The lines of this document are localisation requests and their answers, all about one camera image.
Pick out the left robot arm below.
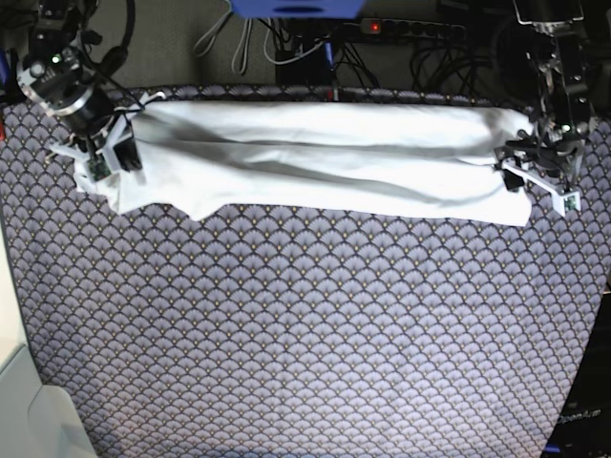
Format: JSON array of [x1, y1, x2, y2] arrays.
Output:
[[495, 1, 595, 217]]

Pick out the grey looped cable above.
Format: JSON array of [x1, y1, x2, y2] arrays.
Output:
[[193, 0, 254, 75]]

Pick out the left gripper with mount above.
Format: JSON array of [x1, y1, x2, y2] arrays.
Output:
[[495, 145, 581, 217]]

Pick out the black power strip red light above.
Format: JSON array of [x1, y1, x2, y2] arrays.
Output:
[[358, 18, 467, 42]]

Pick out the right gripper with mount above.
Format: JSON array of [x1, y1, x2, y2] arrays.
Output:
[[45, 91, 167, 184]]

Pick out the white T-shirt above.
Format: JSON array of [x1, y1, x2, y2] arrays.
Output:
[[74, 101, 532, 226]]

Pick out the patterned grey table cloth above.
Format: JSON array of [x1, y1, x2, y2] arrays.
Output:
[[1, 103, 610, 457]]

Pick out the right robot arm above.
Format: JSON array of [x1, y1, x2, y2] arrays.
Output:
[[9, 1, 166, 183]]

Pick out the blue box overhead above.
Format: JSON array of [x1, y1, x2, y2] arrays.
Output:
[[231, 0, 365, 19]]

